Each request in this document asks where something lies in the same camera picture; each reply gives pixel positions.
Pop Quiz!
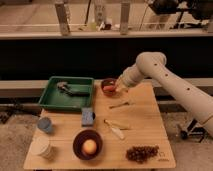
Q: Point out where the wooden fork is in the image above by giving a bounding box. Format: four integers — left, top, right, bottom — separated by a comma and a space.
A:
109, 101, 134, 109

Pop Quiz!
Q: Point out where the metal tool in tray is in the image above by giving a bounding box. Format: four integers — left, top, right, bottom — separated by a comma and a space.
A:
57, 82, 89, 96

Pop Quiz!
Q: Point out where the blue cup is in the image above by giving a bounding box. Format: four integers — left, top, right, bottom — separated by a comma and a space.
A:
37, 117, 53, 134

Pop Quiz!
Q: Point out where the bunch of dark grapes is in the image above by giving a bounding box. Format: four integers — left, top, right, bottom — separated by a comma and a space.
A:
126, 146, 159, 163

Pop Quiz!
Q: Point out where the wooden table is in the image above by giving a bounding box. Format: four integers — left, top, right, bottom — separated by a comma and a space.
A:
24, 83, 176, 170

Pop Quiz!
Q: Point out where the orange fruit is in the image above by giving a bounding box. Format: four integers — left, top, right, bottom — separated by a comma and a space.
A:
82, 139, 97, 155

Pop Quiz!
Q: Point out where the wooden knife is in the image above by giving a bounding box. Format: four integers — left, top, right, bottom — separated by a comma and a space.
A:
104, 119, 131, 130

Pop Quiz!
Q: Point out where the green plastic tray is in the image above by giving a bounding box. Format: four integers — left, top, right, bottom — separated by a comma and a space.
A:
39, 76, 94, 112

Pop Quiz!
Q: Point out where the blue sponge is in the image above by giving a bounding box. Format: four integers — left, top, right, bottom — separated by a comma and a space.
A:
82, 108, 96, 127

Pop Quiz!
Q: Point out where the dark brown bowl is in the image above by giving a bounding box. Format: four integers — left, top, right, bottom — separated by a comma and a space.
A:
73, 129, 103, 160

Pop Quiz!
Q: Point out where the white cup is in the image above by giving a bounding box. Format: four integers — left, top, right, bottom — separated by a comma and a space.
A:
30, 136, 52, 159

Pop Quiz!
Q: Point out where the small red bowl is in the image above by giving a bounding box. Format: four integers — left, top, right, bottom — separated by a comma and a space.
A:
101, 78, 116, 96

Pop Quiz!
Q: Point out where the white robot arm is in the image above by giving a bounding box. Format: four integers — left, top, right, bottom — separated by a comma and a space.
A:
116, 52, 213, 137

